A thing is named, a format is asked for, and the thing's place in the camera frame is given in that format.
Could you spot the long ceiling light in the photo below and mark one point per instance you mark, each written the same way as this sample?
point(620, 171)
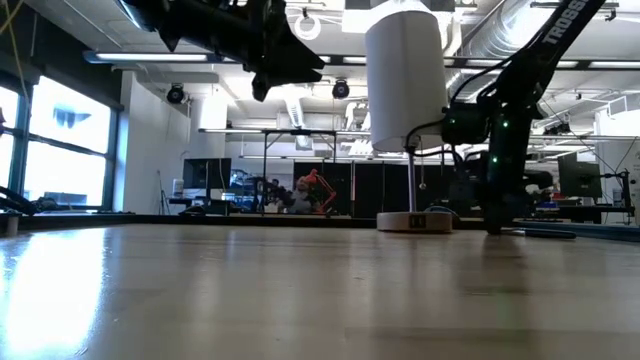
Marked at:
point(150, 57)

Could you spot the small grey cylinder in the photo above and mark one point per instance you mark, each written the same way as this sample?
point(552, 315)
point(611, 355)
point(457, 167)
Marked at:
point(12, 225)

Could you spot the silver ventilation duct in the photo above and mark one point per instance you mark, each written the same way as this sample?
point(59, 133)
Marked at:
point(495, 35)

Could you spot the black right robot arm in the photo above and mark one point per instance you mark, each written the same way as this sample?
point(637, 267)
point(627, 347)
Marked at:
point(515, 90)

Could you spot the black metal table frame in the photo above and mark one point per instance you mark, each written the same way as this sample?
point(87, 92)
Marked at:
point(264, 165)

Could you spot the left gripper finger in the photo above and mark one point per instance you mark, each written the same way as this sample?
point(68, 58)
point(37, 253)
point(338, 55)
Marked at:
point(300, 76)
point(300, 55)

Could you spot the orange desk lamp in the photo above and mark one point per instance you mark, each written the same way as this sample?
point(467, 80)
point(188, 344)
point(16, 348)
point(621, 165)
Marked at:
point(325, 190)

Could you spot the large window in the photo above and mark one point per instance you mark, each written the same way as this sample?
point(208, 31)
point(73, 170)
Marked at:
point(65, 150)

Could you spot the black computer monitor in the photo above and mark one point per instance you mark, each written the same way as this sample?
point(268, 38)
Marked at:
point(580, 175)
point(206, 173)

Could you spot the round black ceiling speaker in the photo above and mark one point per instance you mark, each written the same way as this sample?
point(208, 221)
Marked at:
point(176, 94)
point(340, 89)

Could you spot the white shade wooden base lamp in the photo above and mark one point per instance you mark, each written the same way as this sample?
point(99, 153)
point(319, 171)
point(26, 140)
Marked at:
point(405, 75)

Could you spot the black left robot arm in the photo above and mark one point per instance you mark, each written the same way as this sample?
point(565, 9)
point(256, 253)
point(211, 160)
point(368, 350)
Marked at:
point(200, 25)

